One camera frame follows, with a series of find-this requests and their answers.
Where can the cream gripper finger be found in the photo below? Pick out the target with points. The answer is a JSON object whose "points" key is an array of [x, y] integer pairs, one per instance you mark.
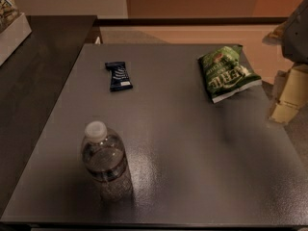
{"points": [[289, 93]]}

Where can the green jalapeno chip bag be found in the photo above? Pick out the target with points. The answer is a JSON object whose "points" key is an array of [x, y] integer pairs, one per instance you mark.
{"points": [[223, 74]]}

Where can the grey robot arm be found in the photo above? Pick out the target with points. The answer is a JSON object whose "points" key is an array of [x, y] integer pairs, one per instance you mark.
{"points": [[292, 35]]}

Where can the clear plastic water bottle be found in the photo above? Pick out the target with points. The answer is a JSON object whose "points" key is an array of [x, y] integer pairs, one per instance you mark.
{"points": [[104, 157]]}

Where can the dark blue snack wrapper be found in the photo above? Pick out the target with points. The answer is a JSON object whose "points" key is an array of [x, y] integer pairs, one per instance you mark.
{"points": [[119, 76]]}

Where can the dark side table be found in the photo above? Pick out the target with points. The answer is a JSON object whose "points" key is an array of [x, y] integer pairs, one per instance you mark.
{"points": [[31, 80]]}

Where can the white box with snacks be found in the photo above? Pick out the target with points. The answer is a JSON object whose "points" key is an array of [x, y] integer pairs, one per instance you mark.
{"points": [[14, 28]]}

